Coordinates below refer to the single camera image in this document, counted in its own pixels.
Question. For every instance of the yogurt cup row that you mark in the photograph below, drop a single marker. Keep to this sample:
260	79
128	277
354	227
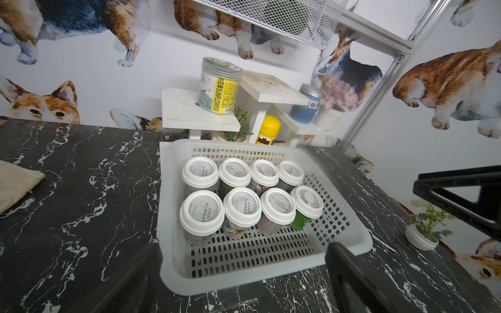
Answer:
243	210
264	175
290	175
233	173
200	173
278	211
201	215
308	204

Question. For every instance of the yellow sunflower seed can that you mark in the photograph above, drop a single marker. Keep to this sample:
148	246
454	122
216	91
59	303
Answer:
219	84

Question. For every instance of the beige work glove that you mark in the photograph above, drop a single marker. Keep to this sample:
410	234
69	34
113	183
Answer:
16	182

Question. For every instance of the white wire wall basket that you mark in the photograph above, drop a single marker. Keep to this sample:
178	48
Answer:
311	22

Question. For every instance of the yogurt cup front row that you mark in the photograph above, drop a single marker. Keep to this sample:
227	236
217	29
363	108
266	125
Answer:
201	215
233	173
290	175
308	204

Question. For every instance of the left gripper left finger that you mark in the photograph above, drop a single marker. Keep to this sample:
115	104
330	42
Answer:
132	288

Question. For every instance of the white plastic perforated basket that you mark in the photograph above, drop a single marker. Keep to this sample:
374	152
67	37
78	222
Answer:
224	263

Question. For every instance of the small white potted flower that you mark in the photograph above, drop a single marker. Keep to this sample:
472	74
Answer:
422	234

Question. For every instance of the small green plant pot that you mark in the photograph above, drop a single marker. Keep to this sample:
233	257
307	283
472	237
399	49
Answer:
241	135

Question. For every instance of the pink flower pot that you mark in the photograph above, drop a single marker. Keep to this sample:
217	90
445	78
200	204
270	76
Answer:
338	98

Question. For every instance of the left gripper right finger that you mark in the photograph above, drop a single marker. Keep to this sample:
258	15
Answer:
356	288

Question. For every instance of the white wooden tiered shelf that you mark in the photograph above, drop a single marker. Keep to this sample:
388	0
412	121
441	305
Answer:
258	94

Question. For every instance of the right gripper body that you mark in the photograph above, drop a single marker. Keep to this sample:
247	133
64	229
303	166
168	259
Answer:
471	195

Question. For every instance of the yogurt cup back row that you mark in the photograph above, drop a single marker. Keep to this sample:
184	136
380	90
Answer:
264	175
200	173
243	210
278	211

